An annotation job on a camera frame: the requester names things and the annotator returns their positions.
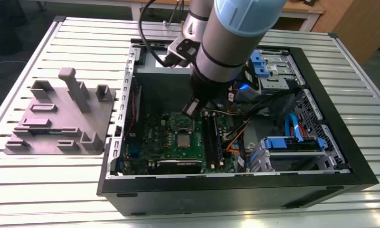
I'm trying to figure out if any silver CPU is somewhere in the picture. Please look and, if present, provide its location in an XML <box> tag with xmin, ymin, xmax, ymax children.
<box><xmin>176</xmin><ymin>134</ymin><xmax>193</xmax><ymax>147</ymax></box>

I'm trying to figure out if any CPU socket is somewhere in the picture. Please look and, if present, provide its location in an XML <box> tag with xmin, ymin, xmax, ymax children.
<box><xmin>175</xmin><ymin>128</ymin><xmax>196</xmax><ymax>150</ymax></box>

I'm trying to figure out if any grey power supply unit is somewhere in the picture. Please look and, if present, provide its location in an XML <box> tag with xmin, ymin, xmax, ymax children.
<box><xmin>135</xmin><ymin>51</ymin><xmax>197</xmax><ymax>112</ymax></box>

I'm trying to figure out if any blue drive bay latch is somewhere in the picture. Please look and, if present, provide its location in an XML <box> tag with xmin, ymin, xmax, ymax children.
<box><xmin>249</xmin><ymin>51</ymin><xmax>271</xmax><ymax>78</ymax></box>

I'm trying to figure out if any RAM stick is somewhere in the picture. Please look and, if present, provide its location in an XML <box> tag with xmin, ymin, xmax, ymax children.
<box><xmin>28</xmin><ymin>129</ymin><xmax>65</xmax><ymax>135</ymax></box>
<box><xmin>212</xmin><ymin>113</ymin><xmax>225</xmax><ymax>166</ymax></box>

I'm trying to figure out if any metal drive cage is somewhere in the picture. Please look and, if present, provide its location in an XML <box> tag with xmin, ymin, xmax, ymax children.
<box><xmin>237</xmin><ymin>49</ymin><xmax>307</xmax><ymax>103</ymax></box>

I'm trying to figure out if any green motherboard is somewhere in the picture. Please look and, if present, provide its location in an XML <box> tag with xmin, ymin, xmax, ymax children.
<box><xmin>123</xmin><ymin>111</ymin><xmax>239</xmax><ymax>175</ymax></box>

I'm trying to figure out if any hard disk in blue carrier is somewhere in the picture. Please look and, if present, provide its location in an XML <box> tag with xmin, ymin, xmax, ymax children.
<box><xmin>261</xmin><ymin>136</ymin><xmax>325</xmax><ymax>152</ymax></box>

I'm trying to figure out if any black NVIDIA graphics card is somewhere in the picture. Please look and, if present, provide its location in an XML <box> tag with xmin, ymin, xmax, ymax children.
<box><xmin>147</xmin><ymin>158</ymin><xmax>204</xmax><ymax>175</ymax></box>

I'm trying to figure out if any metal disk bay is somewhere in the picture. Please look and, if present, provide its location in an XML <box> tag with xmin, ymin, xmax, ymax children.
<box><xmin>245</xmin><ymin>136</ymin><xmax>348</xmax><ymax>173</ymax></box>

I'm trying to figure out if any black PC case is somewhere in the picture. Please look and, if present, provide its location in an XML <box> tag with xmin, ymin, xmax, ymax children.
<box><xmin>96</xmin><ymin>38</ymin><xmax>380</xmax><ymax>217</ymax></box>

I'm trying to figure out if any wooden desk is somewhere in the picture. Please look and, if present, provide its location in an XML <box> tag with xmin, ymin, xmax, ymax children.
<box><xmin>128</xmin><ymin>0</ymin><xmax>327</xmax><ymax>33</ymax></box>

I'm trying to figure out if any grey parts rack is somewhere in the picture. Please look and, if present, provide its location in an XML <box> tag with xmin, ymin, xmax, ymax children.
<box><xmin>2</xmin><ymin>67</ymin><xmax>119</xmax><ymax>156</ymax></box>

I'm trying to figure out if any wooden cabinet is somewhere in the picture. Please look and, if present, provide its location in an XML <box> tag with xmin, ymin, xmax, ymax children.
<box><xmin>309</xmin><ymin>0</ymin><xmax>380</xmax><ymax>65</ymax></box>

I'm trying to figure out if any black wire bundle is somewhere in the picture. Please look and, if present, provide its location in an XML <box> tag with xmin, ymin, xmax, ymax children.
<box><xmin>223</xmin><ymin>87</ymin><xmax>304</xmax><ymax>141</ymax></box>

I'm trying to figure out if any orange wire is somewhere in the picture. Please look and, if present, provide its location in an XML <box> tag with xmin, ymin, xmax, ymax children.
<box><xmin>225</xmin><ymin>122</ymin><xmax>249</xmax><ymax>153</ymax></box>

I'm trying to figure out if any blue flat wire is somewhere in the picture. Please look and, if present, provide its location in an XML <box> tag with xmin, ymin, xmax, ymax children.
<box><xmin>284</xmin><ymin>113</ymin><xmax>304</xmax><ymax>143</ymax></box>

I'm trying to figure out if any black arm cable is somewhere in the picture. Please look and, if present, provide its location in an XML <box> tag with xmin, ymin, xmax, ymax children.
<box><xmin>137</xmin><ymin>0</ymin><xmax>171</xmax><ymax>68</ymax></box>

